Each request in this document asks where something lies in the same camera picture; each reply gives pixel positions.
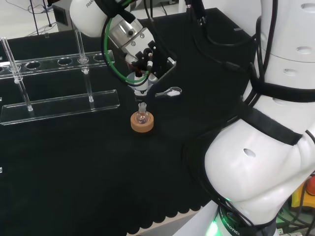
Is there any yellow stop button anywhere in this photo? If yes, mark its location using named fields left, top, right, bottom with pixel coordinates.
left=291, top=173, right=315, bottom=209

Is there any clear acrylic funnel stand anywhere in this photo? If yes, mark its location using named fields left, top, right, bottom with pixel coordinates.
left=0, top=29, right=121, bottom=126

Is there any translucent white plastic funnel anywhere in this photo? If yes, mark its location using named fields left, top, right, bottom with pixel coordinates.
left=126, top=71, right=152, bottom=104

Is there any brown cork ring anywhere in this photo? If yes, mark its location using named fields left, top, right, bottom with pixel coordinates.
left=129, top=111, right=155, bottom=135

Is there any clear glass round-bottom flask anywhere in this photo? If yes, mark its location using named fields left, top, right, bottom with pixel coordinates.
left=134, top=102, right=151, bottom=124

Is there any thick black cable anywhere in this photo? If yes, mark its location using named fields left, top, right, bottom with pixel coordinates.
left=186, top=0, right=259, bottom=47

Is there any green cable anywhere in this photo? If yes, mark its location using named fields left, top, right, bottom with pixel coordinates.
left=101, top=14, right=151, bottom=86

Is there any dark tripod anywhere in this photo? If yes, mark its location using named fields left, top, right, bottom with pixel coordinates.
left=28, top=0, right=54, bottom=35

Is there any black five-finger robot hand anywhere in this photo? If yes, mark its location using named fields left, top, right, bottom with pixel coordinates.
left=125, top=40, right=178, bottom=95

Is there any black bench cloth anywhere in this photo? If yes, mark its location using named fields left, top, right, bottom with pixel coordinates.
left=0, top=7, right=256, bottom=236

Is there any grey equipment box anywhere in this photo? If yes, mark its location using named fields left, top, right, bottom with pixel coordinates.
left=52, top=2, right=74, bottom=32

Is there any glass weighing funnel with powder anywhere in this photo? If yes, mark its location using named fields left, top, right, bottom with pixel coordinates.
left=155, top=86, right=183, bottom=98

